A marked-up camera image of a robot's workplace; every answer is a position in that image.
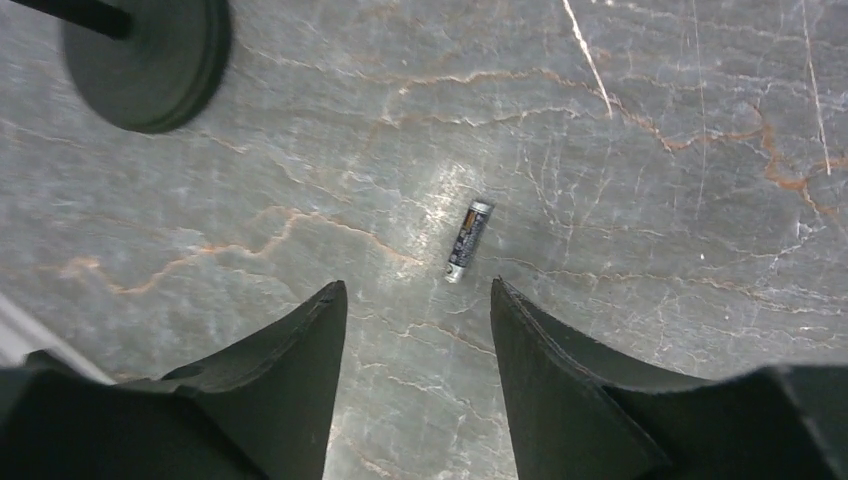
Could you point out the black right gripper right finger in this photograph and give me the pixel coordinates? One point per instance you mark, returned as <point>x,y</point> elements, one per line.
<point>578,409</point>

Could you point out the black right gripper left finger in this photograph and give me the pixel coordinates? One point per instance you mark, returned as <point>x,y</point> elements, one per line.
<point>260,408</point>

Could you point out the black stand with pink knob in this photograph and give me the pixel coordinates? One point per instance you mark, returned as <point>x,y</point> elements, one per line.
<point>144,66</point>

